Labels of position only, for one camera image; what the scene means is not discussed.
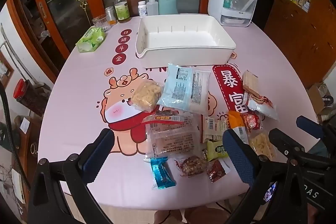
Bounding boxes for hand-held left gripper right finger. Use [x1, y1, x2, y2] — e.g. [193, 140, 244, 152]
[222, 128, 310, 224]

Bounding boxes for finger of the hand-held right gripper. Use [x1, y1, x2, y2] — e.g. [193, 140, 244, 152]
[268, 128, 334, 161]
[296, 115, 336, 142]

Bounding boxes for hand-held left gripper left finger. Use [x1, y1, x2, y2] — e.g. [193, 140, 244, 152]
[28, 128, 116, 224]

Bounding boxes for yellow cracker packet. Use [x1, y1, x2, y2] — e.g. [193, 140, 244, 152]
[248, 132, 277, 161]

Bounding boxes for small dark red packet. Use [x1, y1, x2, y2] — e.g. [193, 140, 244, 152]
[207, 159, 230, 183]

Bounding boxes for orange and white packet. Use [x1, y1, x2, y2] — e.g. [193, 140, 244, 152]
[227, 110, 250, 144]

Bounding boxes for red and white packet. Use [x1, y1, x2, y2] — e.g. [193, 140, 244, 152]
[245, 94, 279, 120]

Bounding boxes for clear nut bar packet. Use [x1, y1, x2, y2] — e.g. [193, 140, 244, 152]
[175, 155, 209, 177]

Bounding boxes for blue foil snack packet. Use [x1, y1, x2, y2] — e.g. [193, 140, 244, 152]
[150, 156, 177, 190]

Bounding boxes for brown wafer packet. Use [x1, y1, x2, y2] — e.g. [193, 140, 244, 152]
[242, 70, 260, 96]

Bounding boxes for large light blue packet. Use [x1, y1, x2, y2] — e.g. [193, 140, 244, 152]
[157, 63, 212, 115]

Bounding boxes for white plastic bin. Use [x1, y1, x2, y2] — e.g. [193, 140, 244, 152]
[135, 13, 236, 69]

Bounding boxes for small green snack packet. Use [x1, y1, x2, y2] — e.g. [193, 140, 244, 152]
[206, 139, 229, 161]

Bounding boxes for cardboard box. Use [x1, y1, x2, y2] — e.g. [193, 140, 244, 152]
[307, 82, 336, 114]

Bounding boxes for white barcode snack packet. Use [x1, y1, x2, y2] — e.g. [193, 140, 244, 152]
[202, 115, 227, 144]

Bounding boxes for large clear pastry packet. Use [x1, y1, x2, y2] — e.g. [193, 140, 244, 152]
[143, 109, 202, 161]

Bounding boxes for puffed rice cake packet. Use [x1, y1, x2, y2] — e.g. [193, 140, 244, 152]
[130, 79, 164, 112]

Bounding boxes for wooden cabinet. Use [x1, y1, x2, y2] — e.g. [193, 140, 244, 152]
[262, 0, 336, 88]

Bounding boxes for green tissue pack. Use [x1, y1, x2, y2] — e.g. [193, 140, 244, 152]
[76, 26, 106, 53]

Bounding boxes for ribbed glass cup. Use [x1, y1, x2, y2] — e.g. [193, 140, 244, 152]
[92, 15, 109, 32]

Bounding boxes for clear spice jar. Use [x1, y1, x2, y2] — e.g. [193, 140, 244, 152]
[105, 6, 117, 26]

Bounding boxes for glass bottle green label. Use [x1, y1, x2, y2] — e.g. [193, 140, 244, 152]
[114, 0, 131, 23]

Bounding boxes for white countertop dispenser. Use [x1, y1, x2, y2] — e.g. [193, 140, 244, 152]
[206, 0, 261, 28]

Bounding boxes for translucent squeeze bottle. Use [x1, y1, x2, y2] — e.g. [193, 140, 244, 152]
[146, 0, 159, 16]

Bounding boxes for teal ceramic canister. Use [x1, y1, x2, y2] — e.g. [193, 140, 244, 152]
[158, 0, 179, 15]

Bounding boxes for black cable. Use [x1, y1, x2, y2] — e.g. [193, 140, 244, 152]
[0, 82, 30, 189]

